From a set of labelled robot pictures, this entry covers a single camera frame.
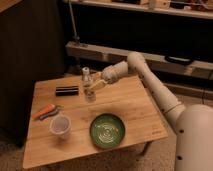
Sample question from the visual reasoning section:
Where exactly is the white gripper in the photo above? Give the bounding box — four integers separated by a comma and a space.
90, 61, 128, 90

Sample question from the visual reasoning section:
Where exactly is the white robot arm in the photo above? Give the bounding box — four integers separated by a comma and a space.
90, 52, 213, 171

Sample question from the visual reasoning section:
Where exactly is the metal pole stand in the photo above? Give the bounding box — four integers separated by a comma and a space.
68, 0, 80, 44

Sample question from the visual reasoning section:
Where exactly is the grey metal beam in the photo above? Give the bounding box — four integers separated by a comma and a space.
66, 41, 213, 79

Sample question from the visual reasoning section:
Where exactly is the black rectangular box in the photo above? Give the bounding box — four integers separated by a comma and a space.
55, 86, 79, 96

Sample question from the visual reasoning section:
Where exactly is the green round bowl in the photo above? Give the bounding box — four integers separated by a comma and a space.
89, 113, 126, 149

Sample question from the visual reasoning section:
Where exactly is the wooden table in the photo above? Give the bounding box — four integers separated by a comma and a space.
23, 76, 168, 169

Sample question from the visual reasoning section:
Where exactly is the clear plastic cup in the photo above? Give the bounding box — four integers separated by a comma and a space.
49, 115, 71, 139

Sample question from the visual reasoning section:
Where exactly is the dark cabinet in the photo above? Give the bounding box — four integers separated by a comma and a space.
0, 0, 65, 146

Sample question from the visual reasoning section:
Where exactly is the wooden shelf with clutter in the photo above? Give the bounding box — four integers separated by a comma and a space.
63, 0, 213, 20

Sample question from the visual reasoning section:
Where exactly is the orange handled tool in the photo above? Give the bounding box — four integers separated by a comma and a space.
32, 104, 61, 120

